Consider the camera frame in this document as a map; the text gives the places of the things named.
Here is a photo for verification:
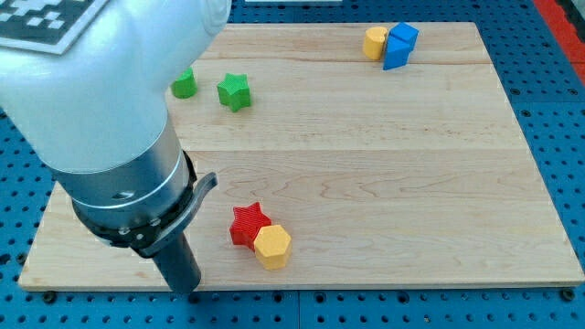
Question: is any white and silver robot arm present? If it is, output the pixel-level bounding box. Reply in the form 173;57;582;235
1;0;231;249

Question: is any grey quick-release clamp lever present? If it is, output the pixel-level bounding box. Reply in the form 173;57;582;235
131;172;218;258

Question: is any yellow heart block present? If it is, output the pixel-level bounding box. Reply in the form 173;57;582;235
362;27;388;60

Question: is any light wooden board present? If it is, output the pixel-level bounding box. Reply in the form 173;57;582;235
16;21;585;292

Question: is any yellow hexagon block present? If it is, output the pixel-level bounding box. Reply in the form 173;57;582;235
254;225;292;271

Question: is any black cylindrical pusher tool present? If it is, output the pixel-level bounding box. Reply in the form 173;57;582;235
153;233;201;293

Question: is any blue triangle block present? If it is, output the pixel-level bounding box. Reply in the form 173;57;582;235
383;37;411;70

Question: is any black and white fiducial tag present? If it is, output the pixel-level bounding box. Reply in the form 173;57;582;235
1;0;108;55

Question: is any red star block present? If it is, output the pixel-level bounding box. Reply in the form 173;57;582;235
229;202;272;251

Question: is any green half-round block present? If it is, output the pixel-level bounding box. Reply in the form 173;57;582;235
171;68;198;99

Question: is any blue cube block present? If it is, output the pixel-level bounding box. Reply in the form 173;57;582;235
389;22;420;51

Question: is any green star block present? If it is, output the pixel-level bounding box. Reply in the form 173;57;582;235
217;73;251;112

